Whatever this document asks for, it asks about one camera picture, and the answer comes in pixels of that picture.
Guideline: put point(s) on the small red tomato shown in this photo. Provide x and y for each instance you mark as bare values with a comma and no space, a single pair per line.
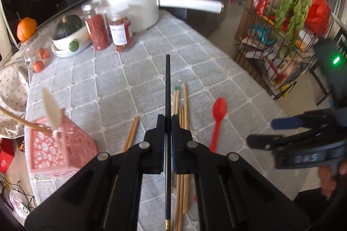
38,66
43,53

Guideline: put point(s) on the jar of red beans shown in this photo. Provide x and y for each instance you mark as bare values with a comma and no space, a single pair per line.
97,30

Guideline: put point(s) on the red plastic spoon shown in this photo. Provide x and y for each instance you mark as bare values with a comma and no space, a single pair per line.
219,109

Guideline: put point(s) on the white electric pot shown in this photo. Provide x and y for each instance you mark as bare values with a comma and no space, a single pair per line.
141,3

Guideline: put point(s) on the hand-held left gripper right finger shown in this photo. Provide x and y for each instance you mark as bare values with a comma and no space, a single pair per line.
176,138

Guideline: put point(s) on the small orange pumpkin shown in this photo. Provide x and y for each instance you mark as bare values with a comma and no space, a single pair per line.
26,30

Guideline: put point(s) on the red gift box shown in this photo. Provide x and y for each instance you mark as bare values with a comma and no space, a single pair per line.
5,161

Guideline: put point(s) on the person's right hand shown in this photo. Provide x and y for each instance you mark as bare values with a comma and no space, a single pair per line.
326,179

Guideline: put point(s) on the black chopstick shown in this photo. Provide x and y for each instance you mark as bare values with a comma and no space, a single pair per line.
168,84

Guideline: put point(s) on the red plastic bag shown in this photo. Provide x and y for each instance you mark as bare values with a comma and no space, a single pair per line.
317,14

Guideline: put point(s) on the white label jar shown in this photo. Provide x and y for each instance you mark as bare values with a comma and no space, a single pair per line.
119,33

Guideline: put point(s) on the person's dark clothing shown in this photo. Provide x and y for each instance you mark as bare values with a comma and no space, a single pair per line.
311,203

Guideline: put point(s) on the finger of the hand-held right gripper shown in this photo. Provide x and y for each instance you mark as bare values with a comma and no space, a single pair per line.
284,123
261,142

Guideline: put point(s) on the grey checked tablecloth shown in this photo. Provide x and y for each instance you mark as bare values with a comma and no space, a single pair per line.
108,90

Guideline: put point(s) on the dark green squash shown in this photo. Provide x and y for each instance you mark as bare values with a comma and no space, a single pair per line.
69,26

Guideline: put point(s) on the white plastic spoon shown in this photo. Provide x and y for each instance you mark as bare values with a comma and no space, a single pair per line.
53,109

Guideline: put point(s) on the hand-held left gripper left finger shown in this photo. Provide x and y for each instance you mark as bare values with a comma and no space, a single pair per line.
162,144

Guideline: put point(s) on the floral hanging cloth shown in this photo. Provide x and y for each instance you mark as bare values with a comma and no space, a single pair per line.
12,90

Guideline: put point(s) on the pink plastic basket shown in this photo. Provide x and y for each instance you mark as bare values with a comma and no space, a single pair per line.
78,144

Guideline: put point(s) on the white ceramic bowl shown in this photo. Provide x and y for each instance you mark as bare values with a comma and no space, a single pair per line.
61,47

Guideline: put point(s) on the clear glass jar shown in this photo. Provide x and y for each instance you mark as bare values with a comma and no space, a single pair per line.
27,57

